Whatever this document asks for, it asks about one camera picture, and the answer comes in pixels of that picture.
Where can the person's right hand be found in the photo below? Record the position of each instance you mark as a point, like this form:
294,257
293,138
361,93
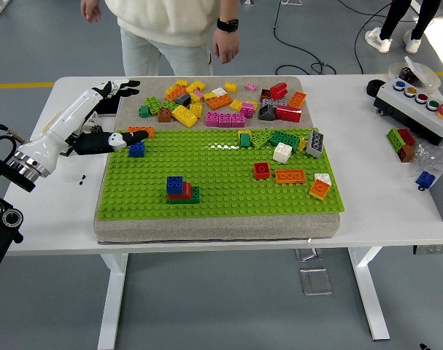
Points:
91,9

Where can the person's left hand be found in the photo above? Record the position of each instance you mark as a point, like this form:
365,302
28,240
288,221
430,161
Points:
226,45

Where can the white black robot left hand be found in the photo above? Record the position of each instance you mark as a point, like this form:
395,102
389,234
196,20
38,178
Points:
66,116

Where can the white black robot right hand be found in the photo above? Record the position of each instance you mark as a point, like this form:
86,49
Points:
424,346

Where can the smartphone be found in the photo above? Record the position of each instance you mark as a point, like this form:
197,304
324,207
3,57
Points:
109,107

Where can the blue four-stud brick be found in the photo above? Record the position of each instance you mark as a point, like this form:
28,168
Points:
136,150
174,185

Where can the red curved-top brick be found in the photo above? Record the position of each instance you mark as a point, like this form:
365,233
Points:
187,190

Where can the dark green eight-stud brick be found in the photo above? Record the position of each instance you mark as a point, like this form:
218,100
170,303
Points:
284,139
195,195

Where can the green studded baseplate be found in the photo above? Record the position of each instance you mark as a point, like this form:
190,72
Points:
235,198

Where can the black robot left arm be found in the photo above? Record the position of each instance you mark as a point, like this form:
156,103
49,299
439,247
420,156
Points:
2,218

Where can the person's left forearm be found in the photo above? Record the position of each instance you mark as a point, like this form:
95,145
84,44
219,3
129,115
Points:
228,9

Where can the yellow four-stud brick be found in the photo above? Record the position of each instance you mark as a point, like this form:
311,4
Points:
196,109
230,87
235,105

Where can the small pink brick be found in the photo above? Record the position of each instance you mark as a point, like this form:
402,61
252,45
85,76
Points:
249,86
199,93

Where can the small white brick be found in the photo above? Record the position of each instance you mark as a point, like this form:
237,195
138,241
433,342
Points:
218,92

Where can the yellow stud brick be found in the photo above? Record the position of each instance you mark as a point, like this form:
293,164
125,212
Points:
208,96
181,83
195,86

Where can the orange eight-stud brick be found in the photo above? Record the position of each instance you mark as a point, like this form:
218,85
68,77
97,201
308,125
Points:
219,103
137,129

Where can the dark brown brick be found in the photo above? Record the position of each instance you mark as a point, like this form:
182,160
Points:
265,95

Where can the pink four-stud brick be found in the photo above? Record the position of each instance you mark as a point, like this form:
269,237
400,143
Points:
247,110

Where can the red stud brick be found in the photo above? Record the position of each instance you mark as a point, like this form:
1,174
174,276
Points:
278,90
407,136

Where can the black grey sloped brick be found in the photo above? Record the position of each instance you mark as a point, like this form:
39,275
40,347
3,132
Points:
183,99
266,113

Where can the orange stud brick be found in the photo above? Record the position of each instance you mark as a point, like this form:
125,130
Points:
174,93
297,100

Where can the grey flat stud brick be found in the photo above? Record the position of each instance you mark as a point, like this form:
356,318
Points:
274,102

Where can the pink long brick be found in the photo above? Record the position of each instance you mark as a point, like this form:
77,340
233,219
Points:
225,119

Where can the small dark green brick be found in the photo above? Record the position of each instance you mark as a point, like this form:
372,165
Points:
144,111

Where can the large yellow rounded brick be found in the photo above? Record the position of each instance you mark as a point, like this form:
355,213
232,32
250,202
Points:
184,116

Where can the lime green stud brick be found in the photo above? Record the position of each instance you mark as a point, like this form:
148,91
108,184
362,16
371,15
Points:
152,105

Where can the yellow hollow brick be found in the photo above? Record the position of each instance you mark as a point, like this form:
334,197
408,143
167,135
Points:
243,132

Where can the large red brick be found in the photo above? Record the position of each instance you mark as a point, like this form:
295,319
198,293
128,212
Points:
288,113

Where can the brown four-stud brick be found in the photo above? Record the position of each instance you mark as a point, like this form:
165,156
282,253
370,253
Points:
165,116

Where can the small teal green brick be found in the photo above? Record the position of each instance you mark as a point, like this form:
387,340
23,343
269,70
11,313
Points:
245,140

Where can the lime green flat brick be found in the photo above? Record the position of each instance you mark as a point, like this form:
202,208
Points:
261,139

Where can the white four-stud brick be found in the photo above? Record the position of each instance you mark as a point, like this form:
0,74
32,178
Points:
282,153

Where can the small yellow tilted brick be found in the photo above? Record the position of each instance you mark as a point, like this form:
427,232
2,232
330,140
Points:
301,145

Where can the white sloped brick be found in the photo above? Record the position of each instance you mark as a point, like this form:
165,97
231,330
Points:
322,178

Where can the blue brick keyring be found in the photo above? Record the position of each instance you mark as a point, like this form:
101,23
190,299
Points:
424,178

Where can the orange brick with yellow base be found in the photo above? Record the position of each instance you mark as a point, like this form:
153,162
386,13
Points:
319,189

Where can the black wrist watch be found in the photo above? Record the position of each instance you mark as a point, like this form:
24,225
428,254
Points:
227,25

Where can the small white plastic part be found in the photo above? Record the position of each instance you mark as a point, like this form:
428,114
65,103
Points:
91,118

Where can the black gear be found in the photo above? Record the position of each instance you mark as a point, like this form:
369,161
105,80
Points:
96,129

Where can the person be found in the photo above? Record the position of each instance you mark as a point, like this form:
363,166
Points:
162,22
392,18

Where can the table height control panel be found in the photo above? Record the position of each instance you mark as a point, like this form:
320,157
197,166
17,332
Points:
433,249

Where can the clear floor socket cover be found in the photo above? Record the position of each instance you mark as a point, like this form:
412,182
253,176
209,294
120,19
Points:
308,254
316,281

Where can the grey foam mat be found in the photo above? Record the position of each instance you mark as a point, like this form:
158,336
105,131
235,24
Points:
214,228

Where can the white table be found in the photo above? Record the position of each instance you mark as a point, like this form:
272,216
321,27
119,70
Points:
370,164

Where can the clear plastic bag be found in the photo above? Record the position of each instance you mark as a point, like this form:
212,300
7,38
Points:
433,155

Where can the white button control box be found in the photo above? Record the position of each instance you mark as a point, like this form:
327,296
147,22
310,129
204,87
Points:
411,109

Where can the white round lidded container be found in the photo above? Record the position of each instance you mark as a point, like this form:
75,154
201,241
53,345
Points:
425,74

